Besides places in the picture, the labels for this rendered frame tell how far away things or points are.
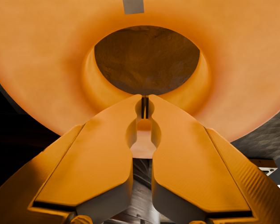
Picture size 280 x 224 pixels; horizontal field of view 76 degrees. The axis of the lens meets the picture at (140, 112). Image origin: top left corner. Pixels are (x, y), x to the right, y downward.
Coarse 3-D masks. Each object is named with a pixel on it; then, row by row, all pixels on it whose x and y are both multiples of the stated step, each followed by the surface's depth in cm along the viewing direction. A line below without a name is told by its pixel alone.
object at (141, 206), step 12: (0, 156) 21; (12, 156) 22; (24, 156) 22; (0, 168) 21; (12, 168) 21; (0, 180) 20; (132, 192) 26; (144, 192) 29; (132, 204) 26; (144, 204) 28; (120, 216) 22; (132, 216) 23; (144, 216) 27; (156, 216) 31
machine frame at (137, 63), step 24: (96, 48) 16; (120, 48) 15; (144, 48) 15; (168, 48) 15; (192, 48) 15; (120, 72) 17; (144, 72) 17; (168, 72) 17; (192, 72) 17; (0, 96) 25; (240, 144) 35; (264, 144) 35
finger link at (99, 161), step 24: (144, 96) 11; (96, 120) 9; (120, 120) 9; (72, 144) 7; (96, 144) 7; (120, 144) 7; (72, 168) 6; (96, 168) 6; (120, 168) 6; (48, 192) 6; (72, 192) 6; (96, 192) 6; (120, 192) 6; (96, 216) 6
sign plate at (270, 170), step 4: (252, 160) 39; (256, 160) 39; (260, 160) 39; (264, 160) 39; (268, 160) 39; (272, 160) 39; (256, 164) 38; (260, 164) 38; (264, 164) 38; (268, 164) 38; (272, 164) 38; (260, 168) 38; (264, 168) 38; (268, 168) 38; (272, 168) 38; (276, 168) 38; (264, 172) 39; (268, 172) 39
